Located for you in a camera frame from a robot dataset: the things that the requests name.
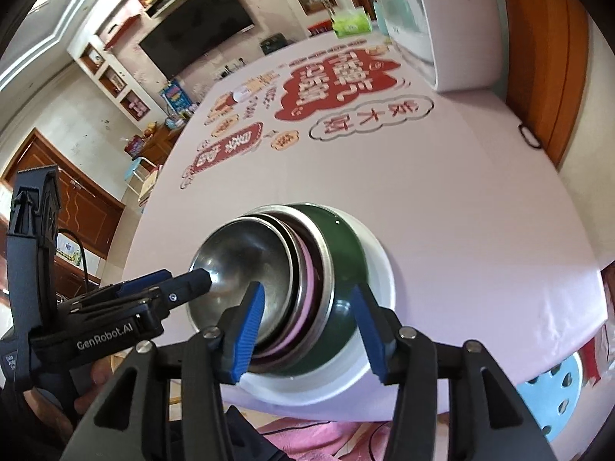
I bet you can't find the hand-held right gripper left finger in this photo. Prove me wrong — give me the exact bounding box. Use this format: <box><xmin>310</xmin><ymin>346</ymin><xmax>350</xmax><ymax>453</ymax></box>
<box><xmin>60</xmin><ymin>281</ymin><xmax>266</xmax><ymax>461</ymax></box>

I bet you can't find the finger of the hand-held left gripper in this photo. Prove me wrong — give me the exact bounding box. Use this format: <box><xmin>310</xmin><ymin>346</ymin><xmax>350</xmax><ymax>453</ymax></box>
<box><xmin>115</xmin><ymin>270</ymin><xmax>175</xmax><ymax>298</ymax></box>
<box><xmin>160</xmin><ymin>269</ymin><xmax>213</xmax><ymax>306</ymax></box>

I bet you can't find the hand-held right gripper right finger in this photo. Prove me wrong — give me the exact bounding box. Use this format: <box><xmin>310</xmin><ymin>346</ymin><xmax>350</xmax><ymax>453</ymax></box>
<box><xmin>351</xmin><ymin>283</ymin><xmax>558</xmax><ymax>461</ymax></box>

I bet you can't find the patterned steel bowl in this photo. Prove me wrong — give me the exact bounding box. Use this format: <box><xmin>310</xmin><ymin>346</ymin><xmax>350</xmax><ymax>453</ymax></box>
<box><xmin>189</xmin><ymin>214</ymin><xmax>294</xmax><ymax>349</ymax></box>

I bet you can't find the wide-rim steel bowl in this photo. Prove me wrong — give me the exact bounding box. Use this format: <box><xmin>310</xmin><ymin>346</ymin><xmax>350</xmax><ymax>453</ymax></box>
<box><xmin>269</xmin><ymin>206</ymin><xmax>336</xmax><ymax>366</ymax></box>

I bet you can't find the pink steel bowl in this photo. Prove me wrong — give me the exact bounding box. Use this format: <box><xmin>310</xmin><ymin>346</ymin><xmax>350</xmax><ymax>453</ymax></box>
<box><xmin>259</xmin><ymin>211</ymin><xmax>320</xmax><ymax>358</ymax></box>

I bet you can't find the person's left hand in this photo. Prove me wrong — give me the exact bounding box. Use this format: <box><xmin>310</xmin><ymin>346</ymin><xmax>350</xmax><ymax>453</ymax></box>
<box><xmin>72</xmin><ymin>358</ymin><xmax>118</xmax><ymax>426</ymax></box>

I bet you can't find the wooden door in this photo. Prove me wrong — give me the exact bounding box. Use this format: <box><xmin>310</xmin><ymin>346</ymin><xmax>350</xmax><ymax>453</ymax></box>
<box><xmin>0</xmin><ymin>127</ymin><xmax>128</xmax><ymax>270</ymax></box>

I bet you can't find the white-legged blue stool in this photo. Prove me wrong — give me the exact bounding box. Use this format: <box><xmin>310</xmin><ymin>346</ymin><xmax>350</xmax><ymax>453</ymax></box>
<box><xmin>124</xmin><ymin>156</ymin><xmax>159</xmax><ymax>202</ymax></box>

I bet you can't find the pink garment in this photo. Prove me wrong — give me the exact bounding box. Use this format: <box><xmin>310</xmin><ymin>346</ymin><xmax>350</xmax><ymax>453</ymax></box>
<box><xmin>257</xmin><ymin>418</ymin><xmax>399</xmax><ymax>461</ymax></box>

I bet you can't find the low wooden cabinet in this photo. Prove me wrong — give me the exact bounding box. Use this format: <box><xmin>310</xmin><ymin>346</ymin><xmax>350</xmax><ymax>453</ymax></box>
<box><xmin>125</xmin><ymin>120</ymin><xmax>183</xmax><ymax>164</ymax></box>

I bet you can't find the pink printed tablecloth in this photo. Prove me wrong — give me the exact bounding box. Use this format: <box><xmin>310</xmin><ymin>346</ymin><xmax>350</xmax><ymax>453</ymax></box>
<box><xmin>115</xmin><ymin>33</ymin><xmax>608</xmax><ymax>416</ymax></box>

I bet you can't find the light blue perforated stool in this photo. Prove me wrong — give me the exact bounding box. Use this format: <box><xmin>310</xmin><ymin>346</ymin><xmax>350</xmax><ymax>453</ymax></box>
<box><xmin>516</xmin><ymin>350</ymin><xmax>584</xmax><ymax>443</ymax></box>

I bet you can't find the colourful blue box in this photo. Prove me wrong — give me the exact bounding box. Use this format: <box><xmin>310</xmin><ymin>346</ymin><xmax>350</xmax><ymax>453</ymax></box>
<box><xmin>160</xmin><ymin>79</ymin><xmax>194</xmax><ymax>112</ymax></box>

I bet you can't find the black television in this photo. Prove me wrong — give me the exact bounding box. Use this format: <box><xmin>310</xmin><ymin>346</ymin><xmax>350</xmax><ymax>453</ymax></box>
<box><xmin>138</xmin><ymin>0</ymin><xmax>255</xmax><ymax>78</ymax></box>

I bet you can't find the small black box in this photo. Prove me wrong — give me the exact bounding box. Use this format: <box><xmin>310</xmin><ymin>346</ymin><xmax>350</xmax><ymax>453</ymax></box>
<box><xmin>259</xmin><ymin>33</ymin><xmax>288</xmax><ymax>56</ymax></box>

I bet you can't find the green tissue pack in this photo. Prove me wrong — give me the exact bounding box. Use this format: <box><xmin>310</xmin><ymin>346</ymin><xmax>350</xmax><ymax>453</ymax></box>
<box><xmin>331</xmin><ymin>7</ymin><xmax>373</xmax><ymax>39</ymax></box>

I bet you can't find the white sterilizer appliance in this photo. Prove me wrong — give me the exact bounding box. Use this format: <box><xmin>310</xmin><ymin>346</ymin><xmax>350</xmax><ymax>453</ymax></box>
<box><xmin>372</xmin><ymin>0</ymin><xmax>507</xmax><ymax>94</ymax></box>

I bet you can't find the tall wooden cabinet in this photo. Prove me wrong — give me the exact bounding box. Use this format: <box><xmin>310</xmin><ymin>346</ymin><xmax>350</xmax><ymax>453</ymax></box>
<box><xmin>497</xmin><ymin>0</ymin><xmax>592</xmax><ymax>171</ymax></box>

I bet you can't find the black cable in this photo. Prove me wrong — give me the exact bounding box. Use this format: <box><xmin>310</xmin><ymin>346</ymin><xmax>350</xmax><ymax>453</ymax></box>
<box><xmin>58</xmin><ymin>228</ymin><xmax>90</xmax><ymax>289</ymax></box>

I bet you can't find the black ring handle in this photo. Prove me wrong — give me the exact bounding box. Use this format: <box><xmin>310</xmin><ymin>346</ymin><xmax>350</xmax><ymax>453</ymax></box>
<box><xmin>518</xmin><ymin>124</ymin><xmax>541</xmax><ymax>149</ymax></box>

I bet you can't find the white wall shelf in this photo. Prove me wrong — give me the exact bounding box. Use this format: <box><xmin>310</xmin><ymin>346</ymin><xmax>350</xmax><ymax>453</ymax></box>
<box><xmin>139</xmin><ymin>0</ymin><xmax>186</xmax><ymax>17</ymax></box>

